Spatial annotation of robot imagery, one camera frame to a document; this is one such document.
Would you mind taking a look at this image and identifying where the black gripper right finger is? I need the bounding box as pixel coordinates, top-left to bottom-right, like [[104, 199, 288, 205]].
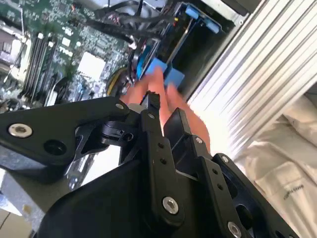
[[162, 107, 302, 238]]

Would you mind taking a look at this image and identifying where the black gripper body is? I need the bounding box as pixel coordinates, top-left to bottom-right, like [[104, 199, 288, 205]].
[[36, 160, 220, 238]]

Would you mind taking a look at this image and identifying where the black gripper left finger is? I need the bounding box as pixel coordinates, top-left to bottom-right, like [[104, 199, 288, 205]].
[[0, 90, 186, 231]]

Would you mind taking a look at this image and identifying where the hard disk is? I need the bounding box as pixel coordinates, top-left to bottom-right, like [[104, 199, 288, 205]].
[[145, 2, 200, 76]]

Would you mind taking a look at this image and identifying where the bare person hand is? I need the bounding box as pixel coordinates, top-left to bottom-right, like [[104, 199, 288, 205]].
[[118, 67, 211, 154]]

